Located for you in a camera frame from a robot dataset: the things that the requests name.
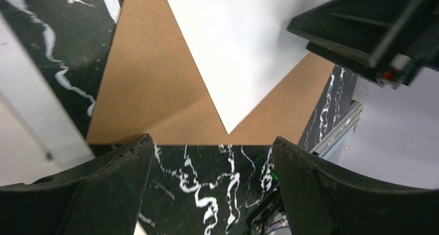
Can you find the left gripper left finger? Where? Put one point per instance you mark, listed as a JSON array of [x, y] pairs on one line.
[[101, 196]]

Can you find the white mat board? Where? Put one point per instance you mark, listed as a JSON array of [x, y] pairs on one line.
[[38, 138]]

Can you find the brown cardboard backing board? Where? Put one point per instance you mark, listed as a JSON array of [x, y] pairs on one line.
[[151, 85]]

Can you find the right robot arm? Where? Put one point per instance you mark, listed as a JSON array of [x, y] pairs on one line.
[[387, 42]]

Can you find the aluminium rail front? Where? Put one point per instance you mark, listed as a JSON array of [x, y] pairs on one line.
[[334, 145]]

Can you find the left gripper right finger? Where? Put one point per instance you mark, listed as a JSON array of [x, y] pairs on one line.
[[321, 197]]

